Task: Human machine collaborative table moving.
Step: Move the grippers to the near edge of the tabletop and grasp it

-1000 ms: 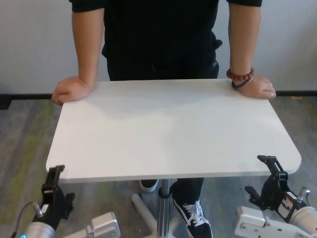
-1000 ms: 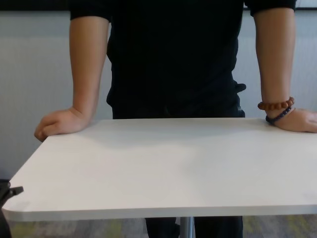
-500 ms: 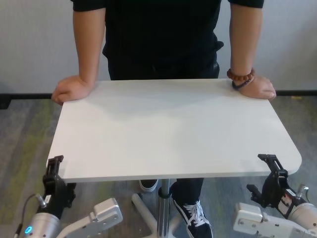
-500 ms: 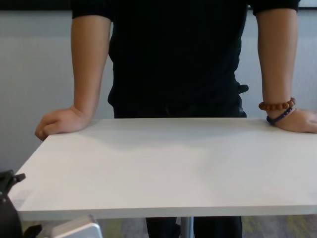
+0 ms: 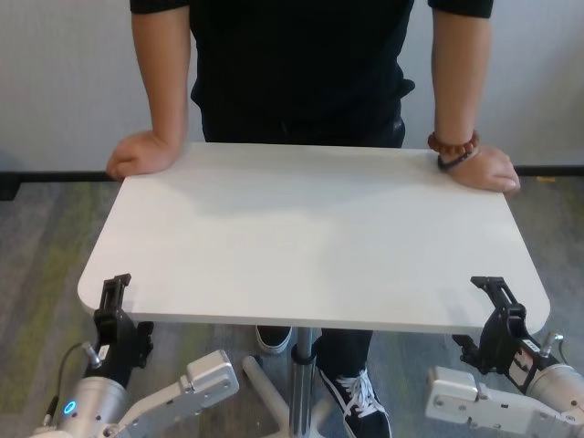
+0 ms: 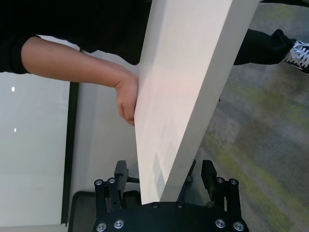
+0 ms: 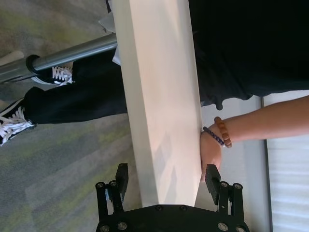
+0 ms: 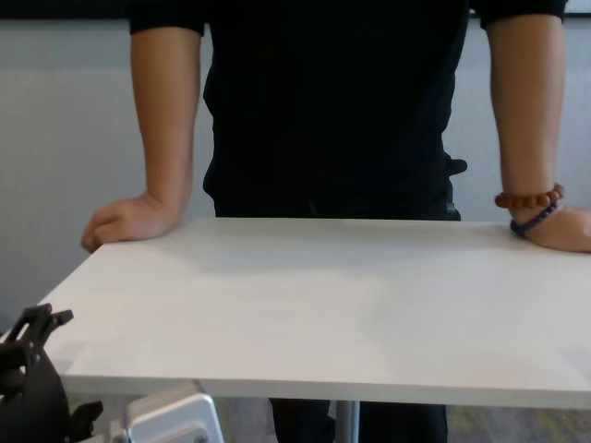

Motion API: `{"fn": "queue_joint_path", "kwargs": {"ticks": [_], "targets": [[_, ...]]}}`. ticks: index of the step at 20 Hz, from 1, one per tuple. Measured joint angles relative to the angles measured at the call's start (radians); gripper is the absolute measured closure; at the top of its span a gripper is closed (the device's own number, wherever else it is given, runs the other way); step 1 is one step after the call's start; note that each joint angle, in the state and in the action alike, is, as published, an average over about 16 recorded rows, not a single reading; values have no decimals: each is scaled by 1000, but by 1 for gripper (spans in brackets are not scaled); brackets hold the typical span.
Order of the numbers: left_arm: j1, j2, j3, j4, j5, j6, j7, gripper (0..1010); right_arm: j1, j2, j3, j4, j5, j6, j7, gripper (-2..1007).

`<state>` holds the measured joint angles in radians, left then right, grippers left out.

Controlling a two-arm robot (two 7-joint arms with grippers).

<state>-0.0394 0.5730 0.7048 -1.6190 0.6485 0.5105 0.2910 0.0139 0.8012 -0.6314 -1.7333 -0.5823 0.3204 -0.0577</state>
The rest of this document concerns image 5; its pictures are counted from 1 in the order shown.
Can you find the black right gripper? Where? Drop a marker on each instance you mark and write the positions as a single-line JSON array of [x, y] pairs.
[[499, 344]]

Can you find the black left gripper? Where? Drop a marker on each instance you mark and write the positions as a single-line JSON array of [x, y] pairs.
[[116, 342]]

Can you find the white rolling pedestal table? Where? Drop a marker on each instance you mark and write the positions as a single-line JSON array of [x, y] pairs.
[[310, 237]]

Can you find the person's left forearm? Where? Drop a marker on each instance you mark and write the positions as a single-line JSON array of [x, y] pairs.
[[456, 73]]

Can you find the person's right forearm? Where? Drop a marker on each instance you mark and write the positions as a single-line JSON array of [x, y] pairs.
[[162, 82]]

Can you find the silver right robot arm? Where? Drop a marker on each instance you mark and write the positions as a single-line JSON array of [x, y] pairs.
[[543, 388]]

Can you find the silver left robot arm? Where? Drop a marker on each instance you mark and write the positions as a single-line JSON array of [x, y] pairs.
[[100, 401]]

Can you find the person's left hand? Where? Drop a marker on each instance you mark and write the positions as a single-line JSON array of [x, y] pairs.
[[490, 169]]

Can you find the person's right hand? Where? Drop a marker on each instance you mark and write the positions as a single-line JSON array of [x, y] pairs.
[[141, 153]]

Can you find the black sneaker white laces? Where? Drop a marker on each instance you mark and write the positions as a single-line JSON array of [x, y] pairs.
[[273, 340], [356, 401]]

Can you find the person in black clothing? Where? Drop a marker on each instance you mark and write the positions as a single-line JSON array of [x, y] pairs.
[[301, 68]]

